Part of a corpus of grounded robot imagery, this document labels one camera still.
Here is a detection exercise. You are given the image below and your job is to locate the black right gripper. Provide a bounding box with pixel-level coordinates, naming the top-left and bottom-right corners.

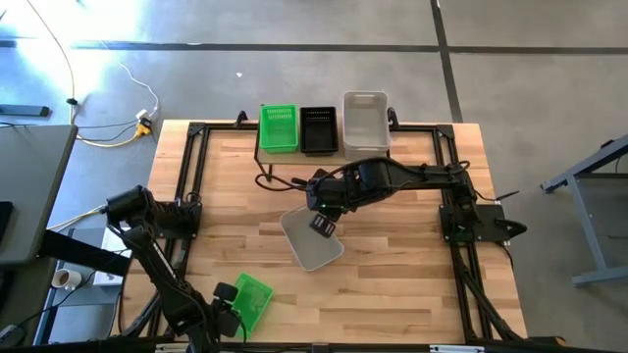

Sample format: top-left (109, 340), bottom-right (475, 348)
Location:
top-left (305, 171), bottom-right (355, 240)

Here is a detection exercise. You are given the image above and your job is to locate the white plastic basket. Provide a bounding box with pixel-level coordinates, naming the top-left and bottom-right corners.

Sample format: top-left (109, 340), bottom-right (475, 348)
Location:
top-left (278, 203), bottom-right (345, 274)
top-left (342, 140), bottom-right (393, 162)
top-left (341, 90), bottom-right (393, 146)

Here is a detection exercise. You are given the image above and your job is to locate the white box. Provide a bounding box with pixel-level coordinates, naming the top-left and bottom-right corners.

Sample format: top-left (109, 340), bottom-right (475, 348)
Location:
top-left (92, 227), bottom-right (134, 287)

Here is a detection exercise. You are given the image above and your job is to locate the black desk leg beam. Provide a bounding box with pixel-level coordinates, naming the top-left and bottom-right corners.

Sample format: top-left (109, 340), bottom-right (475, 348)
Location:
top-left (37, 228), bottom-right (132, 277)

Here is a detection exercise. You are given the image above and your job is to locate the yellow white power plug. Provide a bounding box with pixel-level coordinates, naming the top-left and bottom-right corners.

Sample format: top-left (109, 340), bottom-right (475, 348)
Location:
top-left (134, 108), bottom-right (154, 137)

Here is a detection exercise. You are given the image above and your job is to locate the dark grey small device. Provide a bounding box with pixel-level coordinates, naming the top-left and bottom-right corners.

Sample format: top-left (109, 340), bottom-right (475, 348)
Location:
top-left (0, 323), bottom-right (26, 348)

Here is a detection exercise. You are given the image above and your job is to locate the grey desk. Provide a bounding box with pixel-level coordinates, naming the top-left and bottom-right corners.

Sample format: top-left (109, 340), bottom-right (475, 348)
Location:
top-left (0, 124), bottom-right (79, 267)

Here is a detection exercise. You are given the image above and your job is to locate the dark flat floor bar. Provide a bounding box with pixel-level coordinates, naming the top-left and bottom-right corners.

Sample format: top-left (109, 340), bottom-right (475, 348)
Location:
top-left (0, 103), bottom-right (52, 119)

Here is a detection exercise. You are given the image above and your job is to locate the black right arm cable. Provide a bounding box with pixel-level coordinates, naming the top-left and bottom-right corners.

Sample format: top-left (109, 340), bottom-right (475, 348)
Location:
top-left (253, 164), bottom-right (320, 193)

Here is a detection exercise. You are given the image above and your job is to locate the black aluminium rig frame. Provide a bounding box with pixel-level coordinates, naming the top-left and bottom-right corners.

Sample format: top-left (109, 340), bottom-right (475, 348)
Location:
top-left (117, 120), bottom-right (565, 353)

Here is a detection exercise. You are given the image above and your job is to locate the cream floor cable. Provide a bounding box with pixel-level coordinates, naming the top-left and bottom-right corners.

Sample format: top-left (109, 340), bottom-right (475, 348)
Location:
top-left (46, 204), bottom-right (108, 232)

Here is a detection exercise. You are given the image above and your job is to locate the yellow floor cable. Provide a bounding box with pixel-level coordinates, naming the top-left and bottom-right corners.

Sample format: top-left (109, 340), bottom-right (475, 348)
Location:
top-left (24, 0), bottom-right (148, 149)

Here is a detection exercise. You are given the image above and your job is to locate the white floor cable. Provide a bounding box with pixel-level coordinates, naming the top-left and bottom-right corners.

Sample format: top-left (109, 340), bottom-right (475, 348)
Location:
top-left (120, 62), bottom-right (162, 119)

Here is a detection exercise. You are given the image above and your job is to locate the grey metal table frame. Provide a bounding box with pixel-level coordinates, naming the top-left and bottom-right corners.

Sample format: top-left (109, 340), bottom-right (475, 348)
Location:
top-left (539, 132), bottom-right (628, 288)

